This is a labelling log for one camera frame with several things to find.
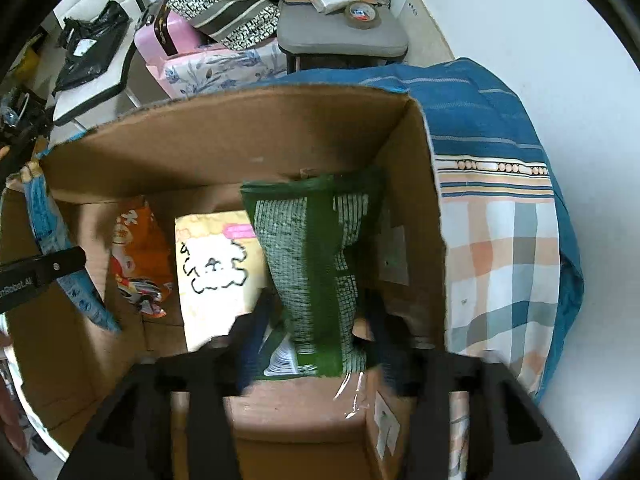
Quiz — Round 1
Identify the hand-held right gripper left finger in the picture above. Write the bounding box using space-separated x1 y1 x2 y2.
57 291 276 480

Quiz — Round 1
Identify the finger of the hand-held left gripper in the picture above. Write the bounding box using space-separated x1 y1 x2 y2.
36 245 89 287

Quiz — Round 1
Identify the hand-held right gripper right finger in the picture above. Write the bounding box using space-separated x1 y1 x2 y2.
359 299 576 480

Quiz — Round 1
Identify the blue patterned packet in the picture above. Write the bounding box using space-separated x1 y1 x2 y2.
21 159 124 334

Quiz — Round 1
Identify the green and white soft pack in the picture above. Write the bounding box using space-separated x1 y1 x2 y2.
240 174 387 379

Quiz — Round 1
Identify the large cardboard box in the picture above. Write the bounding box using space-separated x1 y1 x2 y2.
0 82 449 480

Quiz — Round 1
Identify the orange snack packet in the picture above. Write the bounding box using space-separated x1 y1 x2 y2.
112 200 177 319

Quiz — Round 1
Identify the yellow pack with dog print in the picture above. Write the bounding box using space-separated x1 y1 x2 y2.
174 210 269 353

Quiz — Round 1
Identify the black equipment stand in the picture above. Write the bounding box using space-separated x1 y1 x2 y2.
0 84 52 182

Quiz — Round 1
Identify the white folding table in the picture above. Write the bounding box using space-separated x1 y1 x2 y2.
49 0 152 127

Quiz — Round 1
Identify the black plastic bag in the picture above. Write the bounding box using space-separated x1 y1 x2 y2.
53 0 132 94

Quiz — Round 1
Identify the blue plaid blanket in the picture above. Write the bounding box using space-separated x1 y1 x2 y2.
250 57 586 407

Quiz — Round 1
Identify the pink suitcase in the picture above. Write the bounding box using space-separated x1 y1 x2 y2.
133 0 207 69

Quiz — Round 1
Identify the floral print cloth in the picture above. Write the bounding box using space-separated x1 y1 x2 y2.
149 40 289 101

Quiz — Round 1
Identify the black and white patterned bag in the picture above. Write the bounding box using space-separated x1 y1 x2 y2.
166 0 284 52

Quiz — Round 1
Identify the grey chair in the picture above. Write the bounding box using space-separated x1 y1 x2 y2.
276 0 409 72

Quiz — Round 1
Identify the flat cardboard sheet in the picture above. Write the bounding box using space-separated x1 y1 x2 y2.
389 0 456 67

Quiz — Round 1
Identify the brown tape roll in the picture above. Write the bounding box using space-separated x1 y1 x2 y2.
344 2 382 30

